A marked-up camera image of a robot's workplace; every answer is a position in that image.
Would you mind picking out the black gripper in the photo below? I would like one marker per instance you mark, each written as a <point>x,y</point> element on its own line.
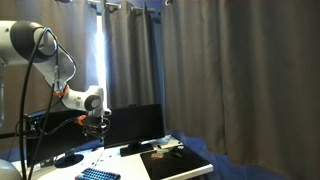
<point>95,124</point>

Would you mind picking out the black monitor with flat stand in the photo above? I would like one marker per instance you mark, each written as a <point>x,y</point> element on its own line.
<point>135,125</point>

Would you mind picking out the blue patterned object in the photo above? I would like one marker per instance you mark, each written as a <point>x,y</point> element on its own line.
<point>98,174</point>

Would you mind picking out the black monitor with round stand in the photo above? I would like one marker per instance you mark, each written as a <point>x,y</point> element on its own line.
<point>53,140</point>

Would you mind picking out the small orange item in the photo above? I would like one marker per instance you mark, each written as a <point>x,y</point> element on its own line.
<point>157,155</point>

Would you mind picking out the small object on tray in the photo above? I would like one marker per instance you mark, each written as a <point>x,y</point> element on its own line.
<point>168,146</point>

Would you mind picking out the black computer mouse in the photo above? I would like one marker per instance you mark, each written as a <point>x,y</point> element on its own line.
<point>176,154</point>

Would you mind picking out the black desk mat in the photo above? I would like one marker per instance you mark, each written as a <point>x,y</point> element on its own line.
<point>175,163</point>

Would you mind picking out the narrow grey curtain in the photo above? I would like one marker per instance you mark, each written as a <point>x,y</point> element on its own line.
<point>128,53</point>

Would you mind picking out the grey curtain beside window gap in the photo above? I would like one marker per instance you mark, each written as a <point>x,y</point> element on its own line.
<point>80,33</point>

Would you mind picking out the metal curtain rod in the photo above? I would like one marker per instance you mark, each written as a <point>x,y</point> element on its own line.
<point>111,5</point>

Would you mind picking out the wide grey curtain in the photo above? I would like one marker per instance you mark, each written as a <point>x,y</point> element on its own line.
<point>243,76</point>

